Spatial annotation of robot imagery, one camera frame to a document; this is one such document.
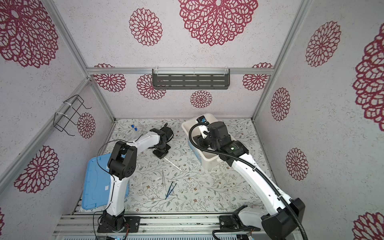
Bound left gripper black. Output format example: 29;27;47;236
153;142;172;159

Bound white plastic bin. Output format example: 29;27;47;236
182;113;224;170

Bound clear plastic tube rack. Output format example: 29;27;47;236
131;127;147;148

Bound blue tweezers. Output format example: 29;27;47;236
165;182;177;199

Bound blue plastic lid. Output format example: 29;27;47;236
82;154;129;214

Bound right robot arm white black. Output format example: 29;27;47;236
188;122;308;240

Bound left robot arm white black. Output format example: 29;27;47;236
102;124;174;226

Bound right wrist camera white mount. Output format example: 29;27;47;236
197;116;210;139

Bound dark grey wall shelf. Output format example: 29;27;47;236
152;69;231;90

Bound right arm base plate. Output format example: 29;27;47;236
219;215;261;232

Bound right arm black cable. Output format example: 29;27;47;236
188;122;310;240

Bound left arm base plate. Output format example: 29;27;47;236
96;216;141;234

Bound black wire wall basket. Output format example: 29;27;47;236
53;95;92;137

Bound aluminium rail base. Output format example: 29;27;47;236
53;197;306;237

